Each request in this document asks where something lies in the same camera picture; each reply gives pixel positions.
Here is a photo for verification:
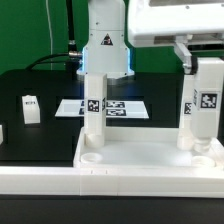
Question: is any fiducial marker sheet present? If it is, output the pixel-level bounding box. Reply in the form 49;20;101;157
55;99;149;119

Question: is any white block left edge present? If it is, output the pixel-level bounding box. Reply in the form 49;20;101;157
0;125;4;145

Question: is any white desk tabletop tray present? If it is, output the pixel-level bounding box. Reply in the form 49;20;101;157
73;126;224;168

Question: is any black vertical pole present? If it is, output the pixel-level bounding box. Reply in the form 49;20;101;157
66;0;77;72

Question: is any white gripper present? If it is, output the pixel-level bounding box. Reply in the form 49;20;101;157
127;0;224;75

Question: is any black cable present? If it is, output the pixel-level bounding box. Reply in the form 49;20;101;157
25;52;83;70

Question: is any white fixture wall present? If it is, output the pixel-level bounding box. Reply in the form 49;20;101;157
0;166;224;198

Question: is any white cable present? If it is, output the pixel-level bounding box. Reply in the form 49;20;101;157
45;0;54;71

